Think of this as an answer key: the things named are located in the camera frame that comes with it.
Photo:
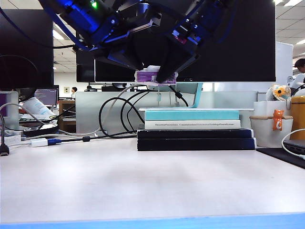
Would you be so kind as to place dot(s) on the white printed tube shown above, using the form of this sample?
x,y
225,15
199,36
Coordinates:
x,y
35,107

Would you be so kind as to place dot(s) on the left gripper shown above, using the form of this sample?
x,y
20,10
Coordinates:
x,y
81,19

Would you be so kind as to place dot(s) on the lit code screen monitor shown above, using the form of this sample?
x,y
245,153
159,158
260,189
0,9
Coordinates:
x,y
46,96

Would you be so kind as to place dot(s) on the stack of magazines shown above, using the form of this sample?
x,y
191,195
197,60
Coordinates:
x,y
31,120

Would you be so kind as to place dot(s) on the white partition panel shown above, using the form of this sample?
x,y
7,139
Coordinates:
x,y
284,62

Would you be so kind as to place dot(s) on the small hanging tag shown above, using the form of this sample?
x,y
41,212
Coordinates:
x,y
159,97

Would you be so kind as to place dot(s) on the wooden cabinet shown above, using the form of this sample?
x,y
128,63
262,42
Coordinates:
x,y
66,114

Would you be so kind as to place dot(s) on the yellow tin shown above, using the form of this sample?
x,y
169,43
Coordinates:
x,y
297,119

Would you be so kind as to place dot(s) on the orange cat figurine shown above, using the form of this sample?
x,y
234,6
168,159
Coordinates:
x,y
277,120

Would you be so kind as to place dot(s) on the black desk mat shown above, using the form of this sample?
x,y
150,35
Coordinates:
x,y
281,156

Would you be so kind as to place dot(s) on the white book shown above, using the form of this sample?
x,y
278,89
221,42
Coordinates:
x,y
190,127

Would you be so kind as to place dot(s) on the white mug wooden lid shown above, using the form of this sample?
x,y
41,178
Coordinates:
x,y
262,133

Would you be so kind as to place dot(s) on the black round dish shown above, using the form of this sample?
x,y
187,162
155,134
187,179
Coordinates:
x,y
40,131

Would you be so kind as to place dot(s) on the teal silver monitor stand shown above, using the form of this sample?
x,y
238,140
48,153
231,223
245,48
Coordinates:
x,y
198,95

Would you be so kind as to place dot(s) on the sunflower plush ornament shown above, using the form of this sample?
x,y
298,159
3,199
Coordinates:
x,y
278,91

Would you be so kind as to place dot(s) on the person with dark hair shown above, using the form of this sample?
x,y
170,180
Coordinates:
x,y
300,65

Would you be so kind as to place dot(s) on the black monitor with white label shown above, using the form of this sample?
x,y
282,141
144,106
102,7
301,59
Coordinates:
x,y
84,69

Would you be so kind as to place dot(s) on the white video adapter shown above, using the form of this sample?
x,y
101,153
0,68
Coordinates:
x,y
39,143

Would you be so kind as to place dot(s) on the person in light shirt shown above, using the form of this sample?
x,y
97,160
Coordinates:
x,y
74,91

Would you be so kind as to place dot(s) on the white carton box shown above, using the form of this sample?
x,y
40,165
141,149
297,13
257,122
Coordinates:
x,y
10,140

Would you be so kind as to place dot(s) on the silver laptop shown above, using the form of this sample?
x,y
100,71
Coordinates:
x,y
295,146

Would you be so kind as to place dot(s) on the purple tissue packet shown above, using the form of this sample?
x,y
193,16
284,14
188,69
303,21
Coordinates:
x,y
145,76

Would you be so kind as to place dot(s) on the wide black monitor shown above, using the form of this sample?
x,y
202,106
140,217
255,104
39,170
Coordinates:
x,y
23,66

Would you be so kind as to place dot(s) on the teal book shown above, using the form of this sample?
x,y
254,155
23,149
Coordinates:
x,y
190,115

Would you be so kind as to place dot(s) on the white storage box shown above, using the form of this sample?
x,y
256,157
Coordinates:
x,y
262,108

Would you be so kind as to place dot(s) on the stack of books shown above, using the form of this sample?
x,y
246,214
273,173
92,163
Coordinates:
x,y
88,114

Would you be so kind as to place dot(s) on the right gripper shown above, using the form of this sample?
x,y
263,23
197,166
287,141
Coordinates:
x,y
195,23

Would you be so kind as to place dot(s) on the large black AOC monitor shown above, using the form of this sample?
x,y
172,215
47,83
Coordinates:
x,y
238,47

